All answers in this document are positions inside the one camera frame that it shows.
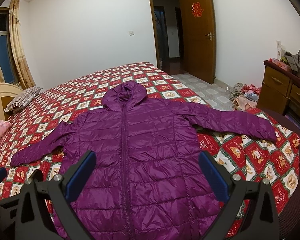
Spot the purple hooded down jacket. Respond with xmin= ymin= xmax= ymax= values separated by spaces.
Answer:
xmin=11 ymin=81 xmax=276 ymax=239

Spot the clothes pile on floor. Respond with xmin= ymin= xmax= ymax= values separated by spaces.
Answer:
xmin=229 ymin=83 xmax=261 ymax=111

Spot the clothes pile on dresser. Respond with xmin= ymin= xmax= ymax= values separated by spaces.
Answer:
xmin=269 ymin=50 xmax=300 ymax=78

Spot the red patchwork bear quilt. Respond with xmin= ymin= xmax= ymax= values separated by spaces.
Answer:
xmin=0 ymin=62 xmax=300 ymax=211

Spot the beige wooden headboard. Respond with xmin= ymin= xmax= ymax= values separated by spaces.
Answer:
xmin=0 ymin=83 xmax=23 ymax=121

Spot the striped pillow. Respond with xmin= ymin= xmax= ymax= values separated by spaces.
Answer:
xmin=4 ymin=87 xmax=42 ymax=113

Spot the beige patterned curtain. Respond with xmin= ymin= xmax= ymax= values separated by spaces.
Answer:
xmin=9 ymin=0 xmax=36 ymax=88

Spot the brown wooden dresser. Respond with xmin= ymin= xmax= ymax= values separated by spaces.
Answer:
xmin=257 ymin=60 xmax=300 ymax=125

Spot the window with blue pane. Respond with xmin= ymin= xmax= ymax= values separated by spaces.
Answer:
xmin=0 ymin=8 xmax=19 ymax=85

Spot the red paper door decoration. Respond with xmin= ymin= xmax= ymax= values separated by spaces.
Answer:
xmin=191 ymin=2 xmax=204 ymax=18

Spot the brown wooden door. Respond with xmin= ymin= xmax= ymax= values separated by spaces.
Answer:
xmin=179 ymin=0 xmax=216 ymax=84

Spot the brass door handle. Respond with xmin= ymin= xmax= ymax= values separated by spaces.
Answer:
xmin=205 ymin=33 xmax=212 ymax=41

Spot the dark wooden door frame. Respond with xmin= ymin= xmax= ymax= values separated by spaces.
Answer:
xmin=147 ymin=0 xmax=188 ymax=68

